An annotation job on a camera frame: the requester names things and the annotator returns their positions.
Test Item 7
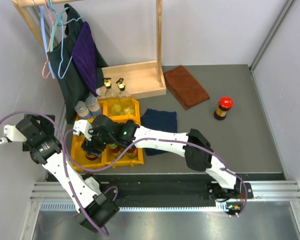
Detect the yellow bin organizer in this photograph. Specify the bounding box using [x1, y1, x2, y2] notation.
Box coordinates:
[70, 99, 144, 172]

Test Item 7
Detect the purple hanging cloth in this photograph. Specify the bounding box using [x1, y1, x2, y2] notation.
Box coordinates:
[71, 21, 103, 97]

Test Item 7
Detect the navy blue folded cloth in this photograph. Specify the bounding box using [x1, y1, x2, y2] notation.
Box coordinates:
[140, 108, 179, 157]

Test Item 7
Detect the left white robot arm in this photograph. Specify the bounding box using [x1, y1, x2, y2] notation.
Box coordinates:
[16, 114, 119, 237]

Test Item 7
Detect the black cap spice jar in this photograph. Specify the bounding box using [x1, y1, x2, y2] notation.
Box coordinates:
[126, 119, 135, 125]

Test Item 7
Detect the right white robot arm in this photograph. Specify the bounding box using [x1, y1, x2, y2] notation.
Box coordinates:
[73, 115, 246, 198]

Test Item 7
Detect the sauce bottle yellow cap back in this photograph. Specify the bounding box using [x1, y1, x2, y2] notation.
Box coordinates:
[126, 147, 138, 159]

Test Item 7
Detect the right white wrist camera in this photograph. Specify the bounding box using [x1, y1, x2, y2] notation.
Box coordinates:
[72, 119, 93, 141]

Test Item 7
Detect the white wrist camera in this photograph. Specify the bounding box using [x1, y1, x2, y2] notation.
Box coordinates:
[0, 124, 27, 145]
[72, 119, 93, 141]

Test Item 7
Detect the red lid jar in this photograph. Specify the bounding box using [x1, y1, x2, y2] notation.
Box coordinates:
[84, 149, 102, 161]
[214, 96, 234, 121]

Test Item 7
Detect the white salt canister front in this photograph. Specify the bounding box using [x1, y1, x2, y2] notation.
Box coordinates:
[74, 101, 93, 120]

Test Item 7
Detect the green clothes hanger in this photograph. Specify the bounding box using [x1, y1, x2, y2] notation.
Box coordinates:
[47, 0, 69, 52]

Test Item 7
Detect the blue clothes hanger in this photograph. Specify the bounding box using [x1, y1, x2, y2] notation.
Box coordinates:
[44, 3, 85, 79]

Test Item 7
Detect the white salt canister back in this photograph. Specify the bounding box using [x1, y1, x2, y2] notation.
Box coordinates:
[85, 95, 102, 117]

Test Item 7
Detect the clear oil bottle gold cap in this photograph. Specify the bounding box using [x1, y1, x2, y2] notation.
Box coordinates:
[116, 78, 135, 115]

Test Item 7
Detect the brown folded towel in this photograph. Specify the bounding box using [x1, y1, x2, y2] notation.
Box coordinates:
[163, 65, 210, 110]

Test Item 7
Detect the white salt canister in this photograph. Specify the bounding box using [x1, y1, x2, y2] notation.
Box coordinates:
[74, 101, 93, 120]
[85, 95, 102, 117]

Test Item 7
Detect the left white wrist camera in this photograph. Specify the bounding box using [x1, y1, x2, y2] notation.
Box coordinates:
[0, 124, 27, 145]

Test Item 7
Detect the pink clothes hanger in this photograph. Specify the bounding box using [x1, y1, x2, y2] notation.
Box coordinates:
[40, 6, 56, 79]

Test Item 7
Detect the wooden clothes rack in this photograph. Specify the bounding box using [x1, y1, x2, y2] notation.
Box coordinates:
[12, 0, 167, 99]

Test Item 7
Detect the red lid jar back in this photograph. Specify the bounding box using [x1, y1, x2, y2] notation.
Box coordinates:
[214, 96, 234, 121]

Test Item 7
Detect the dark green hanging garment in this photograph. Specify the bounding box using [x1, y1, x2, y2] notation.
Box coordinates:
[47, 3, 108, 124]

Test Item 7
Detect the red lid jar front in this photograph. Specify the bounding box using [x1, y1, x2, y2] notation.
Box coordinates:
[84, 149, 102, 161]

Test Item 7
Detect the sauce bottle yellow cap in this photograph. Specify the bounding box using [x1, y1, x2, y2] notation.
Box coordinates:
[126, 147, 138, 159]
[109, 143, 123, 160]

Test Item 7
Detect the sauce bottle yellow cap front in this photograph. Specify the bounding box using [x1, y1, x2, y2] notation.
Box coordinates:
[109, 143, 123, 160]

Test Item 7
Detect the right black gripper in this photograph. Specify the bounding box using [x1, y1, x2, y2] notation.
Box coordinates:
[82, 127, 116, 157]

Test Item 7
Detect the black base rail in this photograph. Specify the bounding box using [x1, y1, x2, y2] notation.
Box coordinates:
[47, 172, 286, 208]

